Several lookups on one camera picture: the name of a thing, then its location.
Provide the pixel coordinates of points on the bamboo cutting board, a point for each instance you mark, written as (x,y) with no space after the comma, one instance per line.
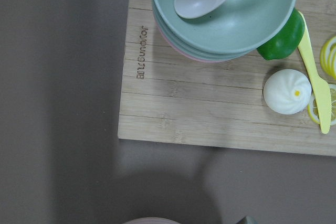
(166,97)

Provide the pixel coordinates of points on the stacked green bowls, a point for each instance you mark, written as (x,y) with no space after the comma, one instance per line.
(230,31)

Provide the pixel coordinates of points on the white steamed bun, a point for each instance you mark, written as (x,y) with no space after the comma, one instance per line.
(287,91)

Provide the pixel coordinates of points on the pink ribbed bowl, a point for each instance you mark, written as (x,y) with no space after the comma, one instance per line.
(151,220)

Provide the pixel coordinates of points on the green lime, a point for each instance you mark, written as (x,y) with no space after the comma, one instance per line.
(284,43)

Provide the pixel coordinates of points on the lemon half slice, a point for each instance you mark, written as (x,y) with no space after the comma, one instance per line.
(313,110)

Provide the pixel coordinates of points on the metal ice scoop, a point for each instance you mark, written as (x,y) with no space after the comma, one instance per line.
(247,220)

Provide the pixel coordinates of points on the yellow plastic knife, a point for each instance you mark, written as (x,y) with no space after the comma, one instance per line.
(320,87)

